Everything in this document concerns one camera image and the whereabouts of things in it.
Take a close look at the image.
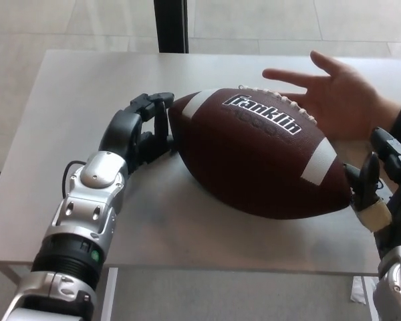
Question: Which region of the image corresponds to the black window frame post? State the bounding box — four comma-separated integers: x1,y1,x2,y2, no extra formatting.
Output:
152,0,190,54

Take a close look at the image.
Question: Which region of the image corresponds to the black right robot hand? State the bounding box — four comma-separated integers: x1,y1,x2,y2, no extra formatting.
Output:
343,126,401,265

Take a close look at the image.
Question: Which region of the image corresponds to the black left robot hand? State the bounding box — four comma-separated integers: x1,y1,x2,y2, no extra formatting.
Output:
98,92,176,175

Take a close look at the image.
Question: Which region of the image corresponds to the white upright table leg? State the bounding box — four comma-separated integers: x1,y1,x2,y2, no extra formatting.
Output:
98,267,118,321

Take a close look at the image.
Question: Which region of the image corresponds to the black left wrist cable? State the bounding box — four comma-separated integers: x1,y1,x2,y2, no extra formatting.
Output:
62,160,88,197

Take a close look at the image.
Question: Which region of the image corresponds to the white diagonal table leg brace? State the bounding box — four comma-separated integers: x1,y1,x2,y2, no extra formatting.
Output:
0,265,34,287

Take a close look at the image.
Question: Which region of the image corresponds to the person's bare hand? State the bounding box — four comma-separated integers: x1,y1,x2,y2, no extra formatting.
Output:
262,49,401,140

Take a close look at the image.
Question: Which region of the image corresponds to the white thin table leg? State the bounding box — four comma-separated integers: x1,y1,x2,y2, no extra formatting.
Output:
360,276,377,321

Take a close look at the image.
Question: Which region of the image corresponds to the brown Franklin football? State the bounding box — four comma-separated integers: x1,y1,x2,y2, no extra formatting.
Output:
167,85,352,220

